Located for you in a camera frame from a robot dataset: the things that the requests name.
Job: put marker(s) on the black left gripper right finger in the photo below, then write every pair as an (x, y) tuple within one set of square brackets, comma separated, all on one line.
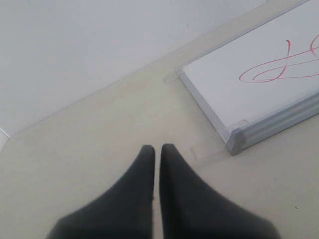
[(191, 209)]

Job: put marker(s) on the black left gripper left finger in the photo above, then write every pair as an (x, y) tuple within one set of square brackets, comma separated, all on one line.
[(122, 212)]

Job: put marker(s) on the white aluminium-framed whiteboard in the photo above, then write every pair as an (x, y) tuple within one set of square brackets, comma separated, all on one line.
[(261, 82)]

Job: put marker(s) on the clear tape near-left corner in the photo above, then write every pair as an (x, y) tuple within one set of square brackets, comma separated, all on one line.
[(209, 149)]

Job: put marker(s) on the clear tape far-left corner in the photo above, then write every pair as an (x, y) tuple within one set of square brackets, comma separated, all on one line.
[(174, 74)]

